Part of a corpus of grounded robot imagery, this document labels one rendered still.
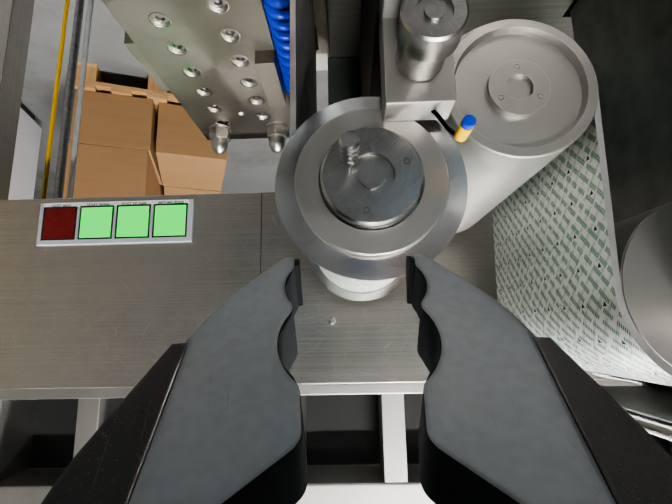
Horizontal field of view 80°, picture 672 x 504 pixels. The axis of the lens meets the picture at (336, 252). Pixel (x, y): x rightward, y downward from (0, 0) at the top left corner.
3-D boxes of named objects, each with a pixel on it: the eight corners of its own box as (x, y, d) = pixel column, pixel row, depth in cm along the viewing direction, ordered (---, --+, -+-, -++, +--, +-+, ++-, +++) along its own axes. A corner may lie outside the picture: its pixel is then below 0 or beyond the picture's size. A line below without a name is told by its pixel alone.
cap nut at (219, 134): (227, 122, 65) (227, 149, 64) (234, 133, 69) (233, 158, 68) (205, 123, 65) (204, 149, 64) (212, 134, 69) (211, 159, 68)
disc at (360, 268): (459, 91, 32) (477, 276, 29) (457, 94, 33) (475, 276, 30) (274, 100, 33) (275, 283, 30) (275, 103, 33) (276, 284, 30)
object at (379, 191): (381, 246, 28) (298, 182, 29) (379, 251, 30) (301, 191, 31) (445, 166, 29) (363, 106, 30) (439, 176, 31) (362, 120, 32)
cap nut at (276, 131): (286, 120, 65) (286, 147, 64) (289, 131, 69) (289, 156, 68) (263, 121, 65) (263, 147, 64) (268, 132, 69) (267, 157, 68)
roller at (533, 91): (588, 14, 32) (609, 155, 30) (484, 150, 58) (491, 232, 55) (437, 21, 33) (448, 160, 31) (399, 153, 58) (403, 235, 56)
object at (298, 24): (295, -59, 36) (295, 135, 32) (316, 92, 59) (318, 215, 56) (289, -59, 36) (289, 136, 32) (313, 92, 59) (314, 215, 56)
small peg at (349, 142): (363, 144, 26) (343, 152, 26) (362, 161, 29) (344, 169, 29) (354, 126, 27) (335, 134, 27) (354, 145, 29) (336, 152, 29)
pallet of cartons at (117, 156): (118, 156, 319) (110, 246, 306) (52, 57, 203) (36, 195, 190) (231, 165, 341) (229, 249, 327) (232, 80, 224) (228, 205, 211)
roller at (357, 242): (442, 104, 31) (456, 252, 29) (400, 204, 56) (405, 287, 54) (293, 111, 31) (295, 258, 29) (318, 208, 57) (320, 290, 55)
